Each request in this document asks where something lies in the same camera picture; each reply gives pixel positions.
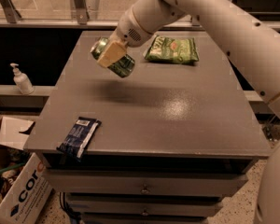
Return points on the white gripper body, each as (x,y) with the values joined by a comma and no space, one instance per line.
(130,33)

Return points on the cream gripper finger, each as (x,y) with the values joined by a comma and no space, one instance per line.
(112,51)

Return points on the green soda can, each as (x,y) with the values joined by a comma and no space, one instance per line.
(122,67)

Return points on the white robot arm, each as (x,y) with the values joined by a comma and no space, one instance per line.
(252,47)

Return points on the green chip bag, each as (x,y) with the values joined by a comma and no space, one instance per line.
(172,50)

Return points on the blue snack packet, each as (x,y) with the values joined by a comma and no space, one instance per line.
(79,137)

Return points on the white pump bottle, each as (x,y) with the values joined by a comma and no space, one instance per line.
(21,80)

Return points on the grey drawer cabinet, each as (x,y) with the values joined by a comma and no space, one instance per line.
(174,140)

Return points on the white cardboard box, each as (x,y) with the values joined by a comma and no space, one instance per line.
(23,189)

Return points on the metal railing post middle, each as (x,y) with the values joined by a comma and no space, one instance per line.
(81,11)

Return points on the metal railing post left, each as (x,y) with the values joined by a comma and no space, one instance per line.
(11,14)

